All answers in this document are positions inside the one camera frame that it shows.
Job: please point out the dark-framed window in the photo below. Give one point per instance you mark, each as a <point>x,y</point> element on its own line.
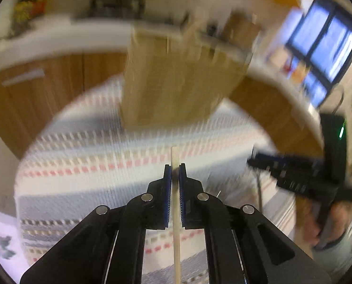
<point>326,44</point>

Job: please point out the person's right hand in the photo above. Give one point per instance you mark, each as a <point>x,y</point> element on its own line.
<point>341,219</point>

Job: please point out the black gas stove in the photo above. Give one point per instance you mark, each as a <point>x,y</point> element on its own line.
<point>116,4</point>

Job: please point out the striped woven tablecloth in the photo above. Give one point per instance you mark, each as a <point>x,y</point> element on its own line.
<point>90,168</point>

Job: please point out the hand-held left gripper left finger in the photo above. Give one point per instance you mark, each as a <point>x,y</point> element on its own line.
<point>167,195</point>

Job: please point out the wooden chopstick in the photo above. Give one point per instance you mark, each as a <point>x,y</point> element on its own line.
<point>176,242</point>

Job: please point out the yellow plastic utensil basket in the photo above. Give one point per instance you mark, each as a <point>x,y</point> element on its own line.
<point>178,88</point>

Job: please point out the white kitchen countertop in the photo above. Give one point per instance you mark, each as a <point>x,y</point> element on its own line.
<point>60,38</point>

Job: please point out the wooden base cabinets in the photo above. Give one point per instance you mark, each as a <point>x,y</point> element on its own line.
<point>45,103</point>

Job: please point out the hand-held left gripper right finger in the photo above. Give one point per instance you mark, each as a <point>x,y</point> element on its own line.
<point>182,195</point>

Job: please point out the black ladle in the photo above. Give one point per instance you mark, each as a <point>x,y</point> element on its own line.
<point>259,189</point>

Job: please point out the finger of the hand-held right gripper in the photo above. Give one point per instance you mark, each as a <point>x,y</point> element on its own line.
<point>282,162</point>
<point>306,185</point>

